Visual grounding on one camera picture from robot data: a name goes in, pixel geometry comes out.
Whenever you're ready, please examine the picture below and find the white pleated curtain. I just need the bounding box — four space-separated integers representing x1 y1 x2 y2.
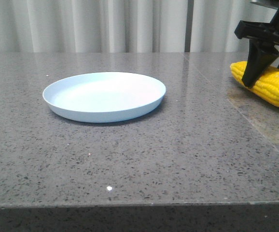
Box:
0 0 275 53

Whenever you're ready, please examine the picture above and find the yellow corn cob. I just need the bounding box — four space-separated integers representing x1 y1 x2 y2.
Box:
230 61 279 110

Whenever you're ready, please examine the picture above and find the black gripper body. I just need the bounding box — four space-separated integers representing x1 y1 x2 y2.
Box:
234 8 279 45

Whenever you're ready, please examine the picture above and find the light blue round plate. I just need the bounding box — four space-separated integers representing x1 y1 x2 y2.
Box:
42 72 166 123

